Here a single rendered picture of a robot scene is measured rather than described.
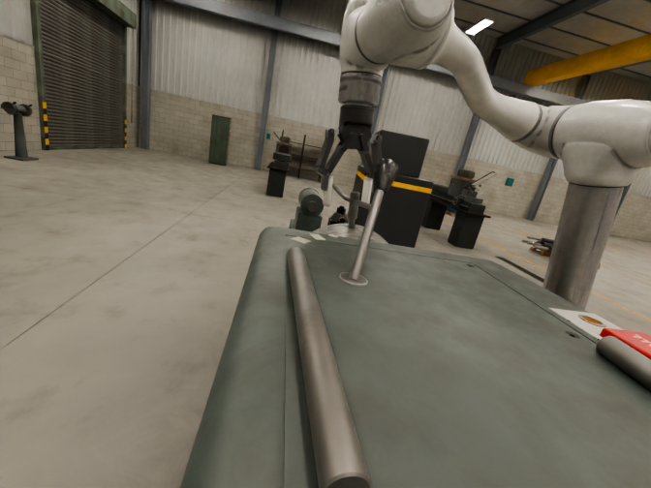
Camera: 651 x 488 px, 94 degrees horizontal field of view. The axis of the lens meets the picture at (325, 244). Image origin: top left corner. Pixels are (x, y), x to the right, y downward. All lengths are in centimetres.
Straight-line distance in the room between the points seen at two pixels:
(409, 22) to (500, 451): 51
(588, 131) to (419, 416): 78
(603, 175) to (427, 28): 53
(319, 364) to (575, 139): 82
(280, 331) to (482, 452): 15
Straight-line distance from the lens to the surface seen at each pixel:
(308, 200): 179
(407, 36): 56
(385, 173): 41
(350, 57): 71
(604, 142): 89
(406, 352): 27
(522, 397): 29
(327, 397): 18
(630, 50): 1488
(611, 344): 42
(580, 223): 94
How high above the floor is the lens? 140
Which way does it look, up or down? 17 degrees down
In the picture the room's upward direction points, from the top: 11 degrees clockwise
